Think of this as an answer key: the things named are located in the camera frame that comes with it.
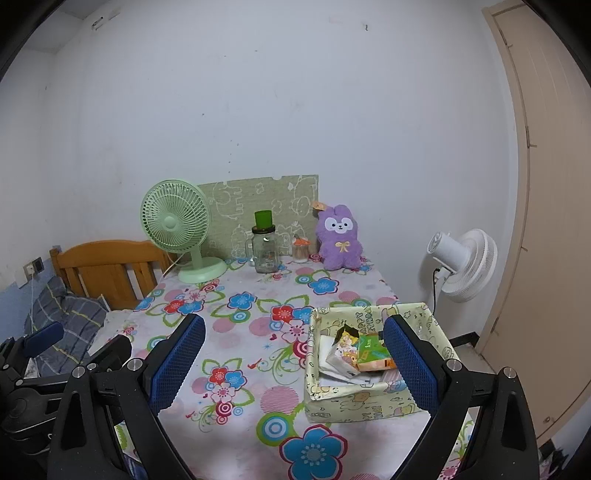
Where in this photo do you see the green printed board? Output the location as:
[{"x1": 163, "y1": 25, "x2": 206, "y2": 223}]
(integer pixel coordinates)
[{"x1": 198, "y1": 174, "x2": 320, "y2": 261}]

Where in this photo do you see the green desk fan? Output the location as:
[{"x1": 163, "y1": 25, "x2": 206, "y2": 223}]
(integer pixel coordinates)
[{"x1": 141, "y1": 181, "x2": 228, "y2": 284}]

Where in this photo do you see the purple plush bunny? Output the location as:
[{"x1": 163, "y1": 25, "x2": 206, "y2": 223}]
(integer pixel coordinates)
[{"x1": 311, "y1": 202, "x2": 364, "y2": 271}]

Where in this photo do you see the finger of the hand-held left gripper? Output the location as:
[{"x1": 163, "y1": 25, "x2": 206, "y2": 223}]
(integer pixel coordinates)
[
  {"x1": 85, "y1": 335, "x2": 132, "y2": 371},
  {"x1": 0, "y1": 322, "x2": 65, "y2": 365}
]

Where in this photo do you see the beige door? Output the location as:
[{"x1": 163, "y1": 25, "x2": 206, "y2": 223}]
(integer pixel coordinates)
[{"x1": 475, "y1": 0, "x2": 591, "y2": 448}]

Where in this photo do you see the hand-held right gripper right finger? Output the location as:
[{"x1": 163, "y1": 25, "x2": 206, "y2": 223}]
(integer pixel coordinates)
[{"x1": 382, "y1": 315, "x2": 541, "y2": 480}]

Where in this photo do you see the yellow printed fabric box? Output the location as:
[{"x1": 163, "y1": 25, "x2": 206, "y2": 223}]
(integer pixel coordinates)
[{"x1": 304, "y1": 302, "x2": 462, "y2": 423}]

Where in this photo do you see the wooden bed headboard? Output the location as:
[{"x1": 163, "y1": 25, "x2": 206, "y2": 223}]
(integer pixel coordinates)
[{"x1": 49, "y1": 240, "x2": 178, "y2": 311}]

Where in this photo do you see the green tissue packet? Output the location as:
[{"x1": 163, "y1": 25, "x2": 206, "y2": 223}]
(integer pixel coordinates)
[{"x1": 355, "y1": 335, "x2": 398, "y2": 372}]

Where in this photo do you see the white crinkled sachet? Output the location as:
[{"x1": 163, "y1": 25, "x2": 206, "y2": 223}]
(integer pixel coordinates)
[{"x1": 323, "y1": 355, "x2": 365, "y2": 384}]

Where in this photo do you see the yellow cartoon tissue packet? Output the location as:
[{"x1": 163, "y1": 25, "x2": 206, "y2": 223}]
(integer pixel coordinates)
[{"x1": 335, "y1": 325, "x2": 364, "y2": 365}]

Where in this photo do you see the grey plaid pillow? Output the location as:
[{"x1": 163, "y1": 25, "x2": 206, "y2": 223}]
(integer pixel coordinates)
[{"x1": 28, "y1": 276, "x2": 109, "y2": 377}]

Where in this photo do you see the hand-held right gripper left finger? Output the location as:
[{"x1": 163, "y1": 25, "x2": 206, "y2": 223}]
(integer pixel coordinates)
[{"x1": 46, "y1": 314, "x2": 207, "y2": 480}]

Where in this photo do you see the white standing fan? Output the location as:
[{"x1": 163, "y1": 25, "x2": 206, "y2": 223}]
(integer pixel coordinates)
[{"x1": 427, "y1": 228, "x2": 498, "y2": 304}]

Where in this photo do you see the glass jar mug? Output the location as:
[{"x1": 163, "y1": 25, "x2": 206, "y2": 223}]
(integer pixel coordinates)
[{"x1": 245, "y1": 226, "x2": 281, "y2": 274}]

